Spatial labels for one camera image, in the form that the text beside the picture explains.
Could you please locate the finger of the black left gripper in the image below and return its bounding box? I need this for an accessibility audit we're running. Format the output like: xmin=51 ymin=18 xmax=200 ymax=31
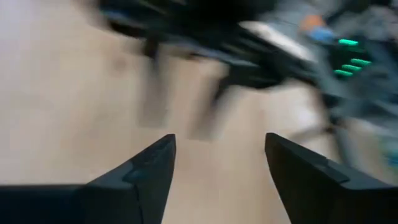
xmin=186 ymin=70 xmax=233 ymax=141
xmin=138 ymin=40 xmax=170 ymax=128

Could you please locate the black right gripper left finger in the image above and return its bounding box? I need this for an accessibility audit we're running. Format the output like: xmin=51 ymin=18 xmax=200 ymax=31
xmin=0 ymin=133 xmax=177 ymax=224

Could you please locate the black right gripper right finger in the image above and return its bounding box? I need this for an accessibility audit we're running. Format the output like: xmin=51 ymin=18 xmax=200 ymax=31
xmin=264 ymin=132 xmax=398 ymax=224

